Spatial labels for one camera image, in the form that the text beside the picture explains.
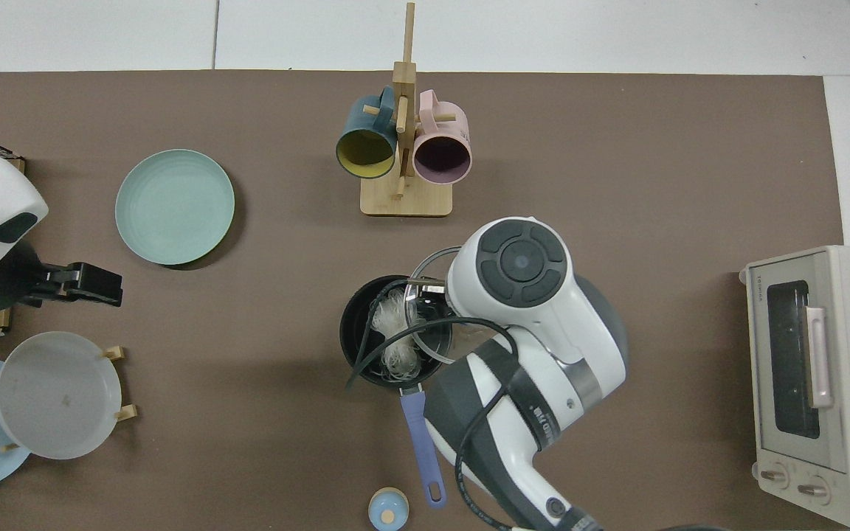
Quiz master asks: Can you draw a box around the white vermicelli bundle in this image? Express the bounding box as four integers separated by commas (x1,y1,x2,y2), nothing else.
370,288,426,381

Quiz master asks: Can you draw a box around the glass lid with blue knob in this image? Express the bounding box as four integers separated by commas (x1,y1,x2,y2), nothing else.
404,247,471,367

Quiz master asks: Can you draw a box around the grey round plate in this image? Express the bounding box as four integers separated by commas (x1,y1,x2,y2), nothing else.
0,331,122,461

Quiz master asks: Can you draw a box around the teal round plate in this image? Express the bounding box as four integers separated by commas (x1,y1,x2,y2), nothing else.
114,149,236,266

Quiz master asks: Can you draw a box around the wooden plate rack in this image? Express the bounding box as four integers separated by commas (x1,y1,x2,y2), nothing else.
0,345,138,452

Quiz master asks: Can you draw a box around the dark teal cup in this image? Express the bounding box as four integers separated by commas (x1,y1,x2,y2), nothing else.
335,86,398,180

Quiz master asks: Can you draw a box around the wooden cup stand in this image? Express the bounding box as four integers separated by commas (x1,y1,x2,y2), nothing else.
359,2,455,218

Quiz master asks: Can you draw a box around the small blue round thing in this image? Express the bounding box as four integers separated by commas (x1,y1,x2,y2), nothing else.
367,487,410,531

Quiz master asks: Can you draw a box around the pink cup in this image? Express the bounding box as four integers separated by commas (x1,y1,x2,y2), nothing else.
412,89,473,186

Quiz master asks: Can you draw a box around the brown table cloth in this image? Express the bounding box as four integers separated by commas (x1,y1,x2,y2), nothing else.
0,70,844,531

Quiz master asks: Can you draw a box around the black pot with blue handle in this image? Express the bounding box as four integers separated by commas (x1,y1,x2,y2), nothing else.
339,274,455,510

